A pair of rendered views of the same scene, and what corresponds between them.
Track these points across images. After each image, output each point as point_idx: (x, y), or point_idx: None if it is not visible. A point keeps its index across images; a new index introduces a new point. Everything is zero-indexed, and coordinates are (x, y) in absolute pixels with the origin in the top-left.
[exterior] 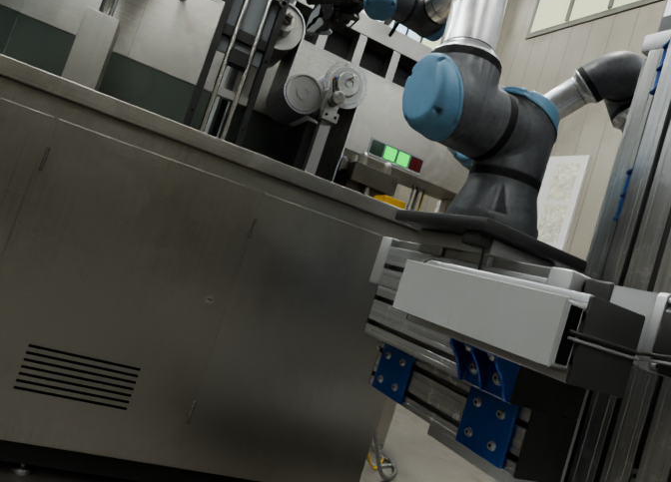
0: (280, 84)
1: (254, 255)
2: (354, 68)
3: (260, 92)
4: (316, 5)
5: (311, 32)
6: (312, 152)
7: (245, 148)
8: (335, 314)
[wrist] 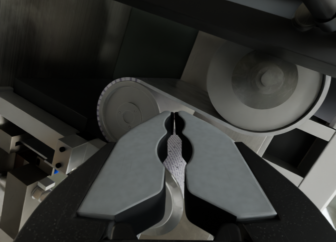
0: (166, 83)
1: None
2: (170, 221)
3: (202, 80)
4: (271, 179)
5: (137, 125)
6: (25, 114)
7: (143, 60)
8: None
